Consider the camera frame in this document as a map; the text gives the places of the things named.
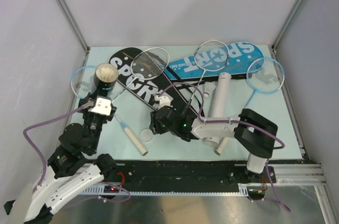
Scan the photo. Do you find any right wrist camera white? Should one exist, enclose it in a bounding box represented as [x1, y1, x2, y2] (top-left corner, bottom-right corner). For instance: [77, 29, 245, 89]
[154, 95, 173, 109]

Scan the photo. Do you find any white racket on blue bag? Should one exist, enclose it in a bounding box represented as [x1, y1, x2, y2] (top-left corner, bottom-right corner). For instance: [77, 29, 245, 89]
[181, 40, 229, 116]

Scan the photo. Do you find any left aluminium frame post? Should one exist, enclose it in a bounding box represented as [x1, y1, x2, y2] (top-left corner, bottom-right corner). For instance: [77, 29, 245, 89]
[55, 0, 90, 54]

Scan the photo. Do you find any blue racket bag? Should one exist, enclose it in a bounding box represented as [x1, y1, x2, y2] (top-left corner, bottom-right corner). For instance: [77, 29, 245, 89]
[165, 40, 264, 82]

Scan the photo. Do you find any black shuttlecock tube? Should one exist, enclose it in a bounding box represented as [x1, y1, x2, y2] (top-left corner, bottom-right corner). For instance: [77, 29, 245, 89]
[94, 63, 119, 96]

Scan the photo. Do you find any white shuttlecock tube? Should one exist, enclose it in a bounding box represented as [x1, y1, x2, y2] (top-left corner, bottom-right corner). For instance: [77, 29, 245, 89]
[203, 72, 233, 148]

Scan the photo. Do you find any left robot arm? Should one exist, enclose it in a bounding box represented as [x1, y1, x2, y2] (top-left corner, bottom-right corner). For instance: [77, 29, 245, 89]
[4, 92, 118, 223]

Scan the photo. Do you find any black racket bag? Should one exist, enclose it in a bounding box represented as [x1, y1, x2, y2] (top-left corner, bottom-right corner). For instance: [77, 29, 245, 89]
[109, 47, 197, 117]

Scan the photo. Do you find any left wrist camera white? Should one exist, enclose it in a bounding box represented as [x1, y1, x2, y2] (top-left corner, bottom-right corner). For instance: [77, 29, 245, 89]
[88, 96, 112, 117]

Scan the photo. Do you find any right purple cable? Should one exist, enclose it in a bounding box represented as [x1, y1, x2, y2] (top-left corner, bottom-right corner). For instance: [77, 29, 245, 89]
[158, 82, 291, 213]

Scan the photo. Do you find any white shuttlecock centre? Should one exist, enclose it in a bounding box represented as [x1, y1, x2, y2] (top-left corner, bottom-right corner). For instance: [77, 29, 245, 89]
[203, 82, 216, 98]

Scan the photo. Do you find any white cable duct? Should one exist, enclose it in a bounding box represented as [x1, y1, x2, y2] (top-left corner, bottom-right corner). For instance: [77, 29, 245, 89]
[79, 183, 265, 196]

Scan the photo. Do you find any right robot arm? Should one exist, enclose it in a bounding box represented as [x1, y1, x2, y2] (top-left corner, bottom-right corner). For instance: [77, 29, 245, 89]
[149, 106, 278, 182]

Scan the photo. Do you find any aluminium frame post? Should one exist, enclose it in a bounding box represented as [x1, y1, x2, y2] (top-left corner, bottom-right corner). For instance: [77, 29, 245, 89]
[55, 0, 90, 54]
[271, 0, 306, 51]

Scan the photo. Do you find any purple cable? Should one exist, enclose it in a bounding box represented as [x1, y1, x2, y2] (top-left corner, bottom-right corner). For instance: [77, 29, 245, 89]
[158, 82, 291, 213]
[23, 102, 132, 209]

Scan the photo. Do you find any blue racket left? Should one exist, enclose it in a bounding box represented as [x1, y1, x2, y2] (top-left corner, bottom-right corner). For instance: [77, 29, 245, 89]
[70, 65, 149, 156]

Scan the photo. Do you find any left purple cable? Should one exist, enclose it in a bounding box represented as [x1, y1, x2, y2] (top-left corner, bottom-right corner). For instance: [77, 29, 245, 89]
[23, 102, 132, 209]

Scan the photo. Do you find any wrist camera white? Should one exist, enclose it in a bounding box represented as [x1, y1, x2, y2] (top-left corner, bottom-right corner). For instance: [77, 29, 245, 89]
[154, 95, 173, 109]
[88, 96, 112, 117]

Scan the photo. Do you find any white racket black handle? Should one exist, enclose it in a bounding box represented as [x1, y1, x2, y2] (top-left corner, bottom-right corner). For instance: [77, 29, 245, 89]
[112, 47, 170, 102]

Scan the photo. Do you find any white tube lid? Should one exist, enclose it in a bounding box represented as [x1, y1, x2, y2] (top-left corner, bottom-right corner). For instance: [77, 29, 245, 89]
[139, 129, 153, 142]

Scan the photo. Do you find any right aluminium frame post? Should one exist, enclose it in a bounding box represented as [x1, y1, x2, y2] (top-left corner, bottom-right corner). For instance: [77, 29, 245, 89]
[271, 0, 306, 51]

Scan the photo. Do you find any blue racket right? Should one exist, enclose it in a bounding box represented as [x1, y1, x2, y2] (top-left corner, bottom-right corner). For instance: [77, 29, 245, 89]
[244, 58, 285, 107]

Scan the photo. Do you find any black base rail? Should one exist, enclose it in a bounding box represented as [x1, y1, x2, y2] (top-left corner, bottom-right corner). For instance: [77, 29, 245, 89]
[105, 160, 276, 193]

